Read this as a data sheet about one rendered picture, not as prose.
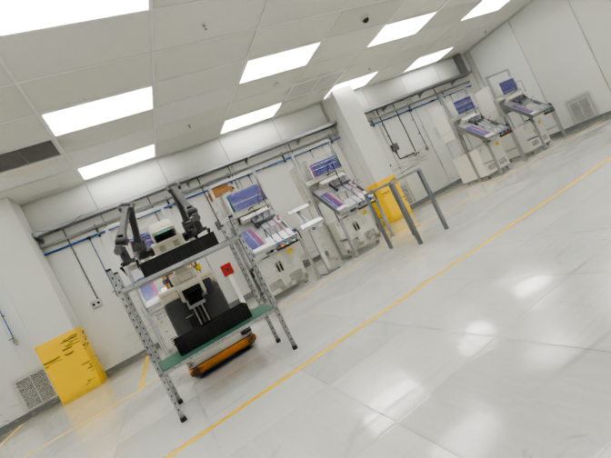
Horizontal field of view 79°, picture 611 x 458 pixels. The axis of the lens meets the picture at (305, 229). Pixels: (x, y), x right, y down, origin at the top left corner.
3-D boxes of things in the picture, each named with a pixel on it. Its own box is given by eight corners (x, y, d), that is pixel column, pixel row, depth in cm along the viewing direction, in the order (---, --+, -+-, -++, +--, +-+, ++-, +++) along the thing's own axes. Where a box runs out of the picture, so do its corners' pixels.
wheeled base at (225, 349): (187, 366, 370) (175, 343, 369) (243, 333, 395) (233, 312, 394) (193, 381, 308) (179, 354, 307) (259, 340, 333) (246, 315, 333)
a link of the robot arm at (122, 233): (135, 205, 296) (121, 207, 294) (133, 200, 292) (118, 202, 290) (130, 245, 267) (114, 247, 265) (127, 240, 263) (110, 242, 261)
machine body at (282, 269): (311, 279, 550) (293, 242, 549) (270, 303, 523) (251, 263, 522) (295, 281, 610) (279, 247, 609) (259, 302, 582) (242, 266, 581)
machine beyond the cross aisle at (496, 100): (570, 134, 774) (532, 53, 770) (548, 147, 741) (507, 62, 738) (513, 156, 899) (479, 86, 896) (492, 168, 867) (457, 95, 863)
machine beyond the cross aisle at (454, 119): (529, 158, 718) (487, 70, 715) (504, 173, 686) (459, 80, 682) (475, 178, 843) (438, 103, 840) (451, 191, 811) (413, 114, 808)
